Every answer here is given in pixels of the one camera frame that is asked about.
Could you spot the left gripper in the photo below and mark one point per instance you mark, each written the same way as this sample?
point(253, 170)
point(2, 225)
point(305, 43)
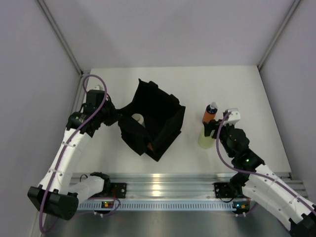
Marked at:
point(116, 114)

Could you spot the left frame post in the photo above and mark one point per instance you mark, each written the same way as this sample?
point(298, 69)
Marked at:
point(59, 35)

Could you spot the slotted cable duct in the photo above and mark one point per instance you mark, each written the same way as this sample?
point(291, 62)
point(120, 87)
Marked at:
point(142, 205)

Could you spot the beige white-capped bottle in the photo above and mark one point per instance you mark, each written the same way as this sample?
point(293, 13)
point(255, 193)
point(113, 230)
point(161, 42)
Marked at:
point(139, 118)

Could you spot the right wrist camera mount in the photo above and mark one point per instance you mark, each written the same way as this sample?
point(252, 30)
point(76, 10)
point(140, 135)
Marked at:
point(231, 116)

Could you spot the frame post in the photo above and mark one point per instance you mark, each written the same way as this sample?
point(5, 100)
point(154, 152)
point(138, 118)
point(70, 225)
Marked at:
point(278, 34)
point(59, 35)

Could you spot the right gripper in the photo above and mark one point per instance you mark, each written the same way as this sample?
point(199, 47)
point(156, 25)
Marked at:
point(209, 127)

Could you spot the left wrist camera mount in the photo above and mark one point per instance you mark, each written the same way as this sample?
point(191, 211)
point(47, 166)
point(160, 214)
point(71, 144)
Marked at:
point(98, 87)

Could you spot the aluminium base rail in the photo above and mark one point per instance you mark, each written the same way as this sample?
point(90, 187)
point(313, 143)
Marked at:
point(170, 186)

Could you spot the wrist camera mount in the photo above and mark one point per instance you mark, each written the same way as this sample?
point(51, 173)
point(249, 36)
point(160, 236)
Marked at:
point(231, 116)
point(98, 87)

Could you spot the orange pump bottle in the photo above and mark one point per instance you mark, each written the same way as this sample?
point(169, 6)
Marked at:
point(210, 112)

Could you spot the right frame post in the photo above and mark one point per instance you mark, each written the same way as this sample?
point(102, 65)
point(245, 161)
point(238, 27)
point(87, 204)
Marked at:
point(278, 34)

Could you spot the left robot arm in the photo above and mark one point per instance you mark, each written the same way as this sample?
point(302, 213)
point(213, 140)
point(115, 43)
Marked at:
point(54, 195)

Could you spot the black canvas bag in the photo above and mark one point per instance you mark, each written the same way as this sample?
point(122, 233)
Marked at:
point(163, 117)

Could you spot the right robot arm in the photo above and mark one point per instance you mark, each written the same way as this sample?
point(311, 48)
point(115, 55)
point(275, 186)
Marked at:
point(255, 180)

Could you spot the yellow pump lotion bottle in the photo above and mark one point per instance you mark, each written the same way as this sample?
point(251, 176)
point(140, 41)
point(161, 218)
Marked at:
point(205, 142)

